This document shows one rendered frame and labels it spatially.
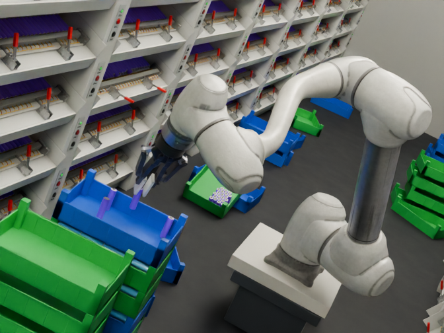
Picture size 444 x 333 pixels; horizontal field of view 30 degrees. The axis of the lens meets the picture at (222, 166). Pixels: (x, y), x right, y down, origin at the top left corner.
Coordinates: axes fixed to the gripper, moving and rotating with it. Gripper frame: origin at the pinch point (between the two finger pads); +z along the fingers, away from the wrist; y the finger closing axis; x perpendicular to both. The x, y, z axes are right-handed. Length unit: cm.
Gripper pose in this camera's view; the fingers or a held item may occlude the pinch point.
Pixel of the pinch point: (144, 184)
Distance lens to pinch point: 220.6
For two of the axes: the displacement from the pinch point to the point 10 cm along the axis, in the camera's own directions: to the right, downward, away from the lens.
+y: 8.9, 2.4, 4.0
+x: -0.7, -7.8, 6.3
